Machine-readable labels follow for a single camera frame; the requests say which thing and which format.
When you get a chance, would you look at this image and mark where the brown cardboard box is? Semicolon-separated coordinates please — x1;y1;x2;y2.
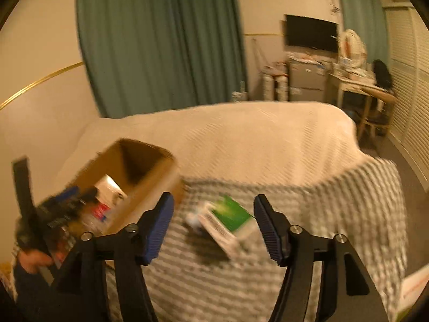
71;137;186;244

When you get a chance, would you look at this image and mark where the wooden dressing table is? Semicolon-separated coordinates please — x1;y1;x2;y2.
328;70;397;135

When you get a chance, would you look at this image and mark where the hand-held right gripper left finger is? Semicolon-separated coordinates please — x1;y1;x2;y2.
50;192;175;322

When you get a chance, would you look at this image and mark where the wooden chair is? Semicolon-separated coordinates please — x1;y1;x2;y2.
356;89;398;145

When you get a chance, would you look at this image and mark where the black television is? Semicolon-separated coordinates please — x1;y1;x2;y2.
284;14;339;53

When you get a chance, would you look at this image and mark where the person's left forearm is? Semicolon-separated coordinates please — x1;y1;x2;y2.
13;264;69;322

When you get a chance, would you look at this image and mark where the red packet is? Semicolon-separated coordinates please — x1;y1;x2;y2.
90;203;112;222

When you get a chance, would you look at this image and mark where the narrow green curtain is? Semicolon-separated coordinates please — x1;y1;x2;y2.
333;0;390;72

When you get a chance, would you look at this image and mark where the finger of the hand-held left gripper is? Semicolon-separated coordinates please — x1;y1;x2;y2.
42;188;100;220

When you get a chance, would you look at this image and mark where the white small box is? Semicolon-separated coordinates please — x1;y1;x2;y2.
93;174;128;209

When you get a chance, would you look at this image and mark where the white orange paper box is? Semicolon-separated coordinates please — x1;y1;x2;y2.
395;264;429;322

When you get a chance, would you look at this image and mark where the checkered blanket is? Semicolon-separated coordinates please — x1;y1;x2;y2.
104;159;409;322

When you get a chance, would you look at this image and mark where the white textured bedspread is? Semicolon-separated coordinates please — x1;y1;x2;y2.
54;101;369;190

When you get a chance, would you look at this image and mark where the person's left hand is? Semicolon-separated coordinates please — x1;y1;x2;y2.
18;251;55;275

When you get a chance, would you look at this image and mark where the green and white carton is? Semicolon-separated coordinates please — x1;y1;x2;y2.
197;194;259;259

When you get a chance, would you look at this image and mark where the grey small cabinet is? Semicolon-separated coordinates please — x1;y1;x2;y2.
287;57;328;103

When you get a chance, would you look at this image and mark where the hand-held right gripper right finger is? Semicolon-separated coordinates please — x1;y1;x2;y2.
254;194;389;322

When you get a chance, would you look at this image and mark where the black bag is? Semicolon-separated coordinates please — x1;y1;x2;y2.
372;59;393;90

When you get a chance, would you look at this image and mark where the white louvred wardrobe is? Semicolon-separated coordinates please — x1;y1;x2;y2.
383;3;429;173

